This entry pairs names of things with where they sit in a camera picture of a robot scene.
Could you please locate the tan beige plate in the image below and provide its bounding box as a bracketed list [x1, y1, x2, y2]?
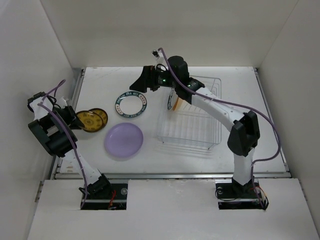
[172, 97, 184, 111]

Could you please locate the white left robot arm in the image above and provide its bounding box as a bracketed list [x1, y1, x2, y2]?
[27, 91, 114, 200]

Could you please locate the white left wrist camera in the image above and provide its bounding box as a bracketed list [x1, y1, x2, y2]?
[55, 97, 69, 109]

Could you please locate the clear wire dish rack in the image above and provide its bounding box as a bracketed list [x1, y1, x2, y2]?
[157, 88, 222, 150]

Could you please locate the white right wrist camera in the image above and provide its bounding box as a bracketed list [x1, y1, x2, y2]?
[151, 50, 167, 68]

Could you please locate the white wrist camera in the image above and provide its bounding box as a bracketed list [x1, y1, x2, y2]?
[55, 97, 69, 109]
[151, 50, 167, 68]

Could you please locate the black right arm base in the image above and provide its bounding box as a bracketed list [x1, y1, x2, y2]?
[215, 181, 269, 211]

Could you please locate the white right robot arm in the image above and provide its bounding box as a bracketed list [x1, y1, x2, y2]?
[129, 51, 260, 197]

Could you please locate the yellow brown plate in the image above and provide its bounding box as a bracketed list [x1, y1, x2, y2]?
[76, 110, 105, 133]
[90, 108, 109, 126]

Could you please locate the green rim white plate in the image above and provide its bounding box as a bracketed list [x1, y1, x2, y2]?
[114, 91, 148, 119]

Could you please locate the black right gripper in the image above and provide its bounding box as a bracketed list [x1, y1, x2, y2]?
[129, 65, 178, 93]

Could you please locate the lavender purple plate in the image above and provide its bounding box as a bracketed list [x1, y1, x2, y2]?
[104, 122, 144, 158]

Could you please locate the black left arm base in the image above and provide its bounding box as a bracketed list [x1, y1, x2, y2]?
[79, 182, 129, 211]

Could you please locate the blue patterned white plate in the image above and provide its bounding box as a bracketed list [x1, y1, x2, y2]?
[167, 88, 178, 111]

